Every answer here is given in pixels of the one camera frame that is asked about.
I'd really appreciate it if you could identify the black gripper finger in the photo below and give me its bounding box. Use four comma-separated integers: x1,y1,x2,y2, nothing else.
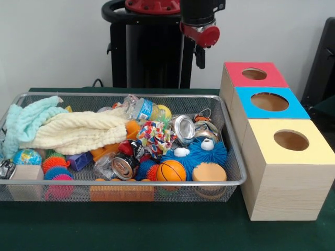
196,47,206,69

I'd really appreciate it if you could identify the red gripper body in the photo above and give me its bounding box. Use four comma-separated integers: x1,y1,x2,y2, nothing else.
179,20,220,49

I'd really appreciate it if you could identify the orange striped tiger plush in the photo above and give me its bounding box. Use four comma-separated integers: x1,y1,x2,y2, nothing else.
193,108,213,123

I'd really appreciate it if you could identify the crushed clear water bottle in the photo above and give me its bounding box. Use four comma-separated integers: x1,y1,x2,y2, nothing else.
122,94,160,121

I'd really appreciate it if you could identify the colourful knotted rope toy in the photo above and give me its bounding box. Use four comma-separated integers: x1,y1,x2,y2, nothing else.
136,121,177,159

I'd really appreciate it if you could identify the cream waffle cloth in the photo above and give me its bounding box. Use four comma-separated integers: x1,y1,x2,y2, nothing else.
19,107,131,155

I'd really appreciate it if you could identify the mint green waffle cloth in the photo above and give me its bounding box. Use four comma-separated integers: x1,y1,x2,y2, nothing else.
3,96,69,159

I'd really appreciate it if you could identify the shallow clear mesh bin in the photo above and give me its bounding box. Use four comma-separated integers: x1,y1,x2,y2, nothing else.
0,93,247,202

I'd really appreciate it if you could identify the wooden box with three holes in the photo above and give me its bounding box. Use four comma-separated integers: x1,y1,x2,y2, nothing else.
219,61,335,222

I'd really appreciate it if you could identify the crushed drink can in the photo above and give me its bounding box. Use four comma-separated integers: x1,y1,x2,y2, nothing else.
169,115,196,146

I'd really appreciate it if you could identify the blue fuzzy monster toy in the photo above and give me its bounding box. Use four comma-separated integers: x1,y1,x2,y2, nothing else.
160,138,228,181

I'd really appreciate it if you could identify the tan round foam disc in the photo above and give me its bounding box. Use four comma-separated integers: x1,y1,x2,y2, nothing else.
192,162,227,181

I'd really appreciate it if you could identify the orange toy basketball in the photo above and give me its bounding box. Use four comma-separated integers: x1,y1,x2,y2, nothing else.
156,159,187,182

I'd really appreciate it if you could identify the black chair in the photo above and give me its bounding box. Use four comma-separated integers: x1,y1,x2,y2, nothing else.
300,17,335,105

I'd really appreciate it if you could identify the black and red drink can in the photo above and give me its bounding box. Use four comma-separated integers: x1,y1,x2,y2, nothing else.
111,140,145,181

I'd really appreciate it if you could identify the dark green table cloth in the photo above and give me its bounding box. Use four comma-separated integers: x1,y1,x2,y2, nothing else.
0,87,335,251
312,101,335,123

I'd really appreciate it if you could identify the orange plastic building block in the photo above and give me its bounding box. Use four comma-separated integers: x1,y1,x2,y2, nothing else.
90,178,155,202

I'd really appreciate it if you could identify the small globe ball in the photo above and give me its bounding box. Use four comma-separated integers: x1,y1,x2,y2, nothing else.
12,149,42,166

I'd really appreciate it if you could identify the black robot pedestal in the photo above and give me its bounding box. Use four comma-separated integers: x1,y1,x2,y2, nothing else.
101,0,210,89

